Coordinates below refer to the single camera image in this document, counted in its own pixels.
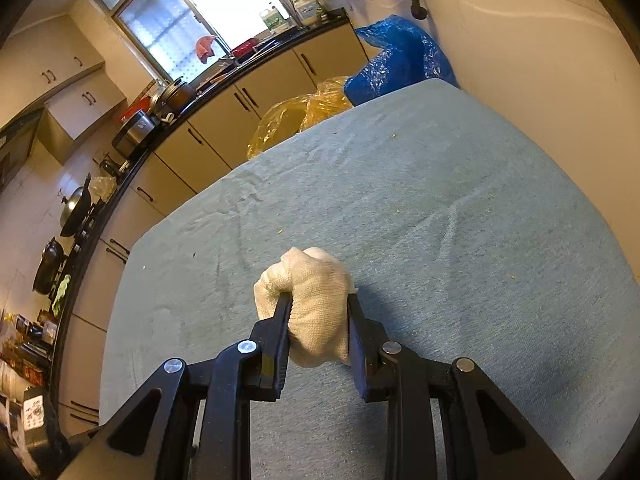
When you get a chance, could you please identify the green leafy vegetables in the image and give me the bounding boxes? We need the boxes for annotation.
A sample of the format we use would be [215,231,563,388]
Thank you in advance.
[51,274,73,313]

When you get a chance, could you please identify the low beige wall cabinet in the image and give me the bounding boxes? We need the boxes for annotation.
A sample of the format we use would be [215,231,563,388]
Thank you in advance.
[44,72,126,161]

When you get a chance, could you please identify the grey-green tablecloth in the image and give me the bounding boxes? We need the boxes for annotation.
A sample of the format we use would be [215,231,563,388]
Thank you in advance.
[98,77,640,480]

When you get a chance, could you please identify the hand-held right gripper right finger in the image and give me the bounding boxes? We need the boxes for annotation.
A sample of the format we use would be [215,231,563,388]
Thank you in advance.
[346,292,581,480]

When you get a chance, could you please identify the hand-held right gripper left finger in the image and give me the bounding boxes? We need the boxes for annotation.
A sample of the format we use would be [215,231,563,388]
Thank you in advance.
[65,292,293,480]

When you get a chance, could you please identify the white cloth wad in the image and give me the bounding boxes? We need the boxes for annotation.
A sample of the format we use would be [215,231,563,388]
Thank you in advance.
[253,246,357,368]

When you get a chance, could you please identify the tall beige wall cabinets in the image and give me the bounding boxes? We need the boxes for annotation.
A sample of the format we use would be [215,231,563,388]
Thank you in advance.
[0,15,106,126]

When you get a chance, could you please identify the steel rice cooker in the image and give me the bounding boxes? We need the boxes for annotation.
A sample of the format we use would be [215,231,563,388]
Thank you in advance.
[112,110,160,158]

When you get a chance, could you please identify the yellow plastic bag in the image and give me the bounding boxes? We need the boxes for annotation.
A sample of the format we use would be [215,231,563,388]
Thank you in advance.
[246,76,355,161]

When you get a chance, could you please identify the blue plastic bag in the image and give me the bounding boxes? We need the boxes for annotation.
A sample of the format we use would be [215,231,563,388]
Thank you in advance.
[344,15,461,107]

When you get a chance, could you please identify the steel range hood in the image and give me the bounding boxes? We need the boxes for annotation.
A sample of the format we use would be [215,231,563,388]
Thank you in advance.
[0,107,43,191]

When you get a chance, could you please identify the group of sauce bottles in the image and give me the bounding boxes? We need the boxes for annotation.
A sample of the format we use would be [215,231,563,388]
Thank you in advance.
[0,310,56,391]

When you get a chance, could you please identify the black kitchen countertop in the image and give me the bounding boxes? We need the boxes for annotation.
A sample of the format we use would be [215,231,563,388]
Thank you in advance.
[50,7,351,361]

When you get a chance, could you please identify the pink hanging cloth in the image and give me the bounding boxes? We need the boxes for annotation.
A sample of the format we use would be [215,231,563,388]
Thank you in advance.
[194,35,218,64]

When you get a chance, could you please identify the beige lower kitchen cabinets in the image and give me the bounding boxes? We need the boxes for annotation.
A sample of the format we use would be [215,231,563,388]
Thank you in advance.
[57,22,381,436]

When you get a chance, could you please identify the white plastic jug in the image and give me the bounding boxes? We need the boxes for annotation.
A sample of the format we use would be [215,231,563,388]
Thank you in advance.
[295,0,326,23]

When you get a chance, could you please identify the kitchen window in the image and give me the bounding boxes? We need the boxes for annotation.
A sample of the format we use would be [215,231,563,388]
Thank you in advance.
[87,0,296,86]

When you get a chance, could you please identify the black wok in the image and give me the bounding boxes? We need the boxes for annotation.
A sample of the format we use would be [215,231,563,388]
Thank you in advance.
[32,237,68,293]

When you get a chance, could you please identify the dark cooking pot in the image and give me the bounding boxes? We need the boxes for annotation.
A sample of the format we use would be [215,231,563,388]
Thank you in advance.
[150,77,196,116]

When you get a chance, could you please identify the wok with steel lid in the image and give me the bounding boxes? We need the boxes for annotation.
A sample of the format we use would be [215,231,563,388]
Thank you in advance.
[59,175,93,228]

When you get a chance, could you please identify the green bottle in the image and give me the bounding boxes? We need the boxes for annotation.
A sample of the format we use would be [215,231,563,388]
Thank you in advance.
[260,2,291,31]

